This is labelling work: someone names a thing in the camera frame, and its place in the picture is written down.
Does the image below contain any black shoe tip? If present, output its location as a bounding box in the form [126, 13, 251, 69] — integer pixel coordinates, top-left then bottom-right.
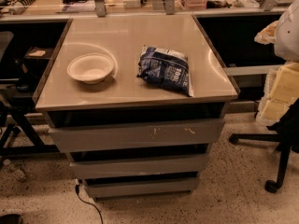
[0, 214, 22, 224]

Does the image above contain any black power cable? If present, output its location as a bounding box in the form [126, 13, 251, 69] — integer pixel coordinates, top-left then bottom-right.
[74, 183, 105, 224]

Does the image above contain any black left side chair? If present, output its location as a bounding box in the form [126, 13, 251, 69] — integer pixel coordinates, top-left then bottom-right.
[0, 31, 60, 168]

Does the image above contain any person in white shirt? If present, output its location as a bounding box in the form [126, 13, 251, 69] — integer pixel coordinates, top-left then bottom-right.
[253, 0, 299, 63]

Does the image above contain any yellow foam block stack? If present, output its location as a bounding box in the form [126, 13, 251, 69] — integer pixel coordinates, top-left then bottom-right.
[256, 62, 299, 126]

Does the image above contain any grey middle drawer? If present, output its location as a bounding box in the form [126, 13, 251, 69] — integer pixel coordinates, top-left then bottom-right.
[70, 154, 208, 179]

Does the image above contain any white paper bowl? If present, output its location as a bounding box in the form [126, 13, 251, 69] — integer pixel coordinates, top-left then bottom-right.
[67, 53, 115, 84]

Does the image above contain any grey drawer cabinet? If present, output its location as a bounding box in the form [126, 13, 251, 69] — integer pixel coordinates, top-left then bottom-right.
[36, 15, 238, 187]

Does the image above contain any grey drawer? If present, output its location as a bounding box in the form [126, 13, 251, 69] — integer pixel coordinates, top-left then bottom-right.
[50, 119, 224, 153]
[84, 177, 199, 199]
[70, 154, 208, 179]

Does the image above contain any grey top drawer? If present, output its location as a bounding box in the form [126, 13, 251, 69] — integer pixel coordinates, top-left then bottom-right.
[50, 119, 224, 153]

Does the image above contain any grey bottom drawer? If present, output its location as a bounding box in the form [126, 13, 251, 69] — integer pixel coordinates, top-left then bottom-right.
[84, 177, 199, 199]

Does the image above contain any blue chip bag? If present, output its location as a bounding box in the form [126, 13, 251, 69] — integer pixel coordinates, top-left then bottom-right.
[137, 45, 193, 97]

